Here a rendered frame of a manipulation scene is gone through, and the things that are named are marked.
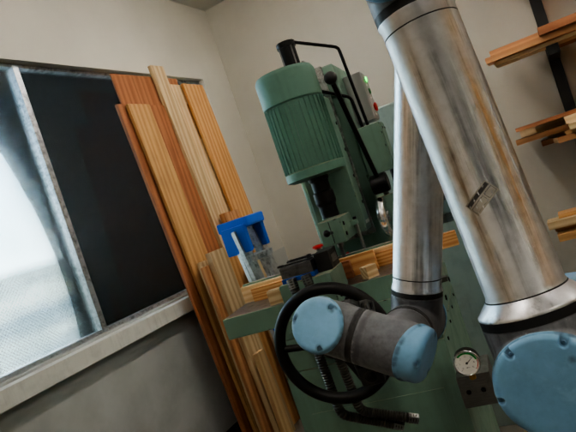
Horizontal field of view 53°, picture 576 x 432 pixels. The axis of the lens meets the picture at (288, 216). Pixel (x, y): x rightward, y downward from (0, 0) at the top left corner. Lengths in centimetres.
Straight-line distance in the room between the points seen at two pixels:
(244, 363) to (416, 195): 218
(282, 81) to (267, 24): 271
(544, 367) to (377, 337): 24
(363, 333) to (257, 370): 216
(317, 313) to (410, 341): 15
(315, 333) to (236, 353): 209
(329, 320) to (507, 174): 34
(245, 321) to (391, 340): 77
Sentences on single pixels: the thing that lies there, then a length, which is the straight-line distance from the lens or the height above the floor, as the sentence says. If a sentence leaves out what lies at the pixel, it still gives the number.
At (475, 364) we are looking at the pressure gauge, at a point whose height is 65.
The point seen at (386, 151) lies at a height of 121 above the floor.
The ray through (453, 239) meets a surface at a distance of 160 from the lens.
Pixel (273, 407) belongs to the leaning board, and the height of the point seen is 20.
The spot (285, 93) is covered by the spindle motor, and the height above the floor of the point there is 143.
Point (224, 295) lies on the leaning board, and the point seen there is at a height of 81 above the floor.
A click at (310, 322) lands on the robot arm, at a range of 93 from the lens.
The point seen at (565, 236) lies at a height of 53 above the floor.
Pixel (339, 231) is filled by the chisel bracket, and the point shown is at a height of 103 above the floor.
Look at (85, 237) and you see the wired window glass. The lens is 290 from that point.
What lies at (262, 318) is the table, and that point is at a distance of 159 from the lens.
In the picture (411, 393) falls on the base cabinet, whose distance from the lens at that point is 157.
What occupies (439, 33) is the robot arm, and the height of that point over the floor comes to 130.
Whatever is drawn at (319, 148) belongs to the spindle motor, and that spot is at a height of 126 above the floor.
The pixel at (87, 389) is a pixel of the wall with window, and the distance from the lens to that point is 265.
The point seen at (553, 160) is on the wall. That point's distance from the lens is 381.
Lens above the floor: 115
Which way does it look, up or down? 1 degrees down
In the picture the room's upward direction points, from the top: 19 degrees counter-clockwise
